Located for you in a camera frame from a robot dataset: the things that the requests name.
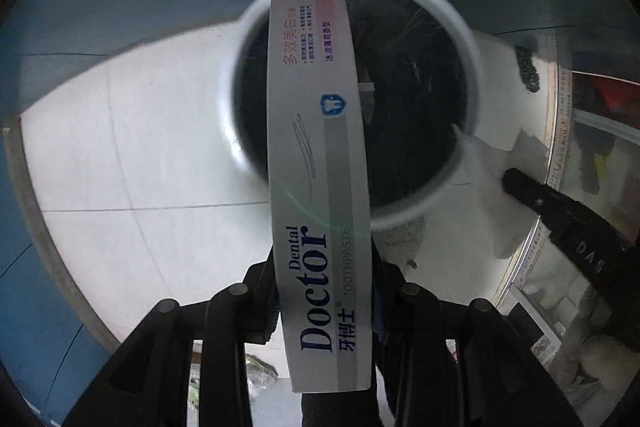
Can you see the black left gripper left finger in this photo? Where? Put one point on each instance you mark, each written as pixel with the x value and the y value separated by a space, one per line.
pixel 263 304

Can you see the white toothpaste box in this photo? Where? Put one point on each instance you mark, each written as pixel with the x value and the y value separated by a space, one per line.
pixel 319 198

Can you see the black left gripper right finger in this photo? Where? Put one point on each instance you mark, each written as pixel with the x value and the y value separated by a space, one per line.
pixel 387 282

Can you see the finger of the black right gripper seen afar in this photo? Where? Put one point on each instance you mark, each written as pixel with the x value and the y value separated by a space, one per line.
pixel 588 240

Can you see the white round trash bin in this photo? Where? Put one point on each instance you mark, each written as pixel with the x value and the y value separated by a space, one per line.
pixel 418 68

